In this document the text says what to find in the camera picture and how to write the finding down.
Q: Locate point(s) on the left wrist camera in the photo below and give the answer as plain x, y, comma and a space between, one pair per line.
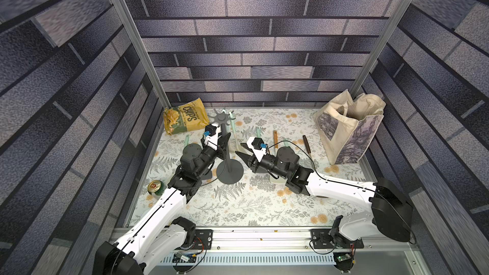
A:
211, 136

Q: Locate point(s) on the right circuit board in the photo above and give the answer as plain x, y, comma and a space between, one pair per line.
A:
344, 262

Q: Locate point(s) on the green handle cream utensil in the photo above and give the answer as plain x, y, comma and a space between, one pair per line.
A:
233, 128

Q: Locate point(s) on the green handle grey spoon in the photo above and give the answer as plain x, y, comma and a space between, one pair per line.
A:
307, 146

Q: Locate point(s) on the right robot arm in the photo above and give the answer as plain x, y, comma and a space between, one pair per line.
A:
384, 209

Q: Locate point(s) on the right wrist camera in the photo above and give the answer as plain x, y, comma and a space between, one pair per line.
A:
257, 147

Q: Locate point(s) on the canvas tote bag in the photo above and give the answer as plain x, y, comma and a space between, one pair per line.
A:
347, 126

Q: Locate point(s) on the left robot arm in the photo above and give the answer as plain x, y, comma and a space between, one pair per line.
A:
161, 230

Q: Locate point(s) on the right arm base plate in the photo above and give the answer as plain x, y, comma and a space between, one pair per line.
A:
322, 239

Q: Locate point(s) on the yellow chips bag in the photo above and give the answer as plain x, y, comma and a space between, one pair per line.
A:
187, 117

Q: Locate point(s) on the wooden handle white spatula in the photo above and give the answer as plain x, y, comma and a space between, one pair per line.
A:
275, 138

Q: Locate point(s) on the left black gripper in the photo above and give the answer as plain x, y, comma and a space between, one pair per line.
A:
221, 149

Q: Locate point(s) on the green drink can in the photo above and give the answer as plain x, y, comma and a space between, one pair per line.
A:
156, 188

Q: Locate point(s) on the circuit board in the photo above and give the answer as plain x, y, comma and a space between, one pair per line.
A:
182, 258
344, 262

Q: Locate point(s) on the left circuit board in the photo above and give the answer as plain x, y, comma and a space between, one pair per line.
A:
182, 258

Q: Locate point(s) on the grey utensil rack stand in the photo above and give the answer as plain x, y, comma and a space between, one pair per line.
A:
230, 171

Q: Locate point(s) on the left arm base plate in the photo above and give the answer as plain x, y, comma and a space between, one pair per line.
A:
203, 239

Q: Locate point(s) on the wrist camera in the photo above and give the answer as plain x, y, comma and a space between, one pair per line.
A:
257, 147
211, 136

